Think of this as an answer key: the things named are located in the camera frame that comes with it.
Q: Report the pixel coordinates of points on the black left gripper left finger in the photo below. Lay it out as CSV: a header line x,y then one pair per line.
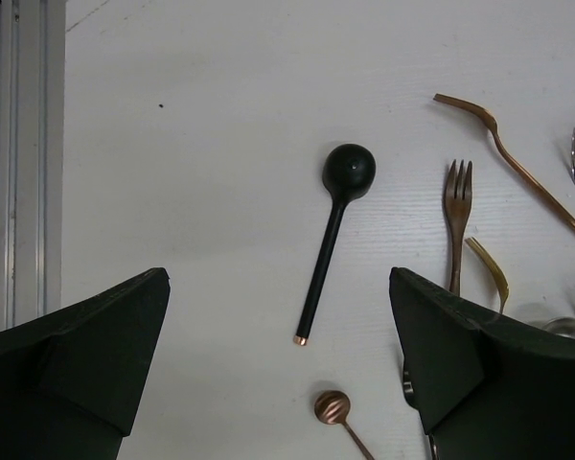
x,y
71,381

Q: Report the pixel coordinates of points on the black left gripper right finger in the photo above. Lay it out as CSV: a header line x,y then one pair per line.
x,y
486,385

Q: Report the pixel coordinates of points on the black round spoon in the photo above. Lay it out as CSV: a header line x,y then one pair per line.
x,y
348,174

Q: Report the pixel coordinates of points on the small copper ridged spoon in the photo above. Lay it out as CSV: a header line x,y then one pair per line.
x,y
332,407

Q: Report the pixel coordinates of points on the aluminium frame rail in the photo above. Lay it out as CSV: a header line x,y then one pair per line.
x,y
32,64

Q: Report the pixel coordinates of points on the thin copper bent fork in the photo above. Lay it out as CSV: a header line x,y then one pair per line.
x,y
490,122

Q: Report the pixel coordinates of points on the silver ridged spoon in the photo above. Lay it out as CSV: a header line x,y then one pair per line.
x,y
564,326

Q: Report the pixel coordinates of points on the brown wooden fork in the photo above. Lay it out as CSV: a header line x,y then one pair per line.
x,y
457,203

